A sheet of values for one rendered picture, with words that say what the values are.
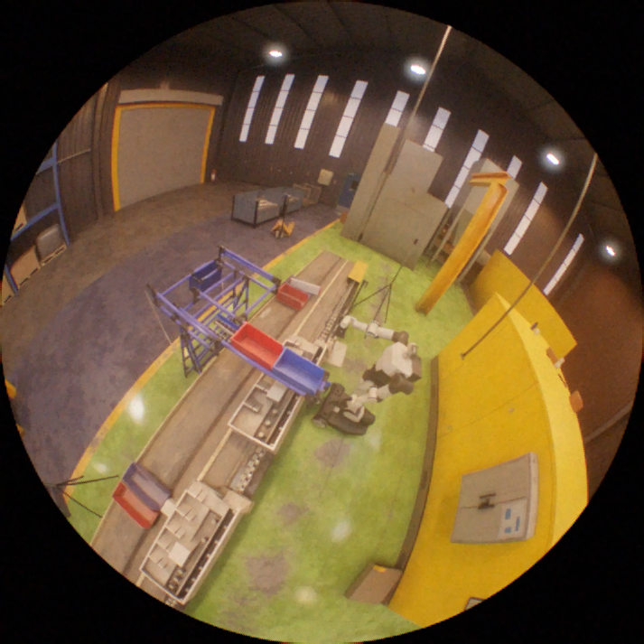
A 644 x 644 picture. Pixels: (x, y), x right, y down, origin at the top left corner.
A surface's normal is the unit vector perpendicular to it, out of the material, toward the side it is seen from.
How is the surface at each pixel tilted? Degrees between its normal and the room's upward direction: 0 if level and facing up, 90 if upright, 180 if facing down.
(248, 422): 10
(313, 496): 0
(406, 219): 90
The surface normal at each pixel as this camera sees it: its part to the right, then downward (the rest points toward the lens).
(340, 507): 0.28, -0.66
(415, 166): -0.36, 0.60
